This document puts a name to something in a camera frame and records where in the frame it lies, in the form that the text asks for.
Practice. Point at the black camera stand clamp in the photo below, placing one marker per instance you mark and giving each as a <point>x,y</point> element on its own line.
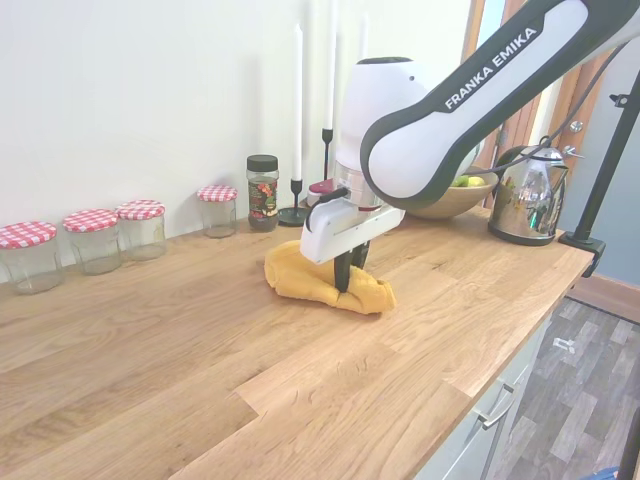
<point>597,200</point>

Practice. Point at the coffee jar black lid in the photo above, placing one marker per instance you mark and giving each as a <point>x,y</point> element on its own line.
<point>262,195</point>

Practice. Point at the wooden bowl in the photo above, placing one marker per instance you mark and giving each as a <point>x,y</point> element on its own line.
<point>460,202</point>

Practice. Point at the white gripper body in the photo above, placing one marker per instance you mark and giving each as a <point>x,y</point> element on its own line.
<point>330,235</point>

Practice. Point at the green yellow fruit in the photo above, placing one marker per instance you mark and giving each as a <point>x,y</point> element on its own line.
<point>467,181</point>

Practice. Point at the wooden door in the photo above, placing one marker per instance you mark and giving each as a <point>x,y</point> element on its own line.
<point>575,100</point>

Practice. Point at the stainless steel kettle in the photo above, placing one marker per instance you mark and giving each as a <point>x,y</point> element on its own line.
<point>525,205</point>

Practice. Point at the yellow cloth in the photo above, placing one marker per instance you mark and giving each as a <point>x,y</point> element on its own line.
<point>300,280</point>

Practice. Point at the glass jar red checked lid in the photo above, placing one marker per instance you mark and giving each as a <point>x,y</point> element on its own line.
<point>94,245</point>
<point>142,232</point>
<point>218,212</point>
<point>30,260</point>

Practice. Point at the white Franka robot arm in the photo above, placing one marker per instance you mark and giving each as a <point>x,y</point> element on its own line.
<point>425,150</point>

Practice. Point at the white cabinet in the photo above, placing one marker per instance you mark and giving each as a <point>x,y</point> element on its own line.
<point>500,435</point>

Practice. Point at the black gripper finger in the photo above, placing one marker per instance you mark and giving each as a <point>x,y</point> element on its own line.
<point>361,255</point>
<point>343,272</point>

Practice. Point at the white floor scrap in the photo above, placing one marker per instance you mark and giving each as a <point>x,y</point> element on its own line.
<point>565,345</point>

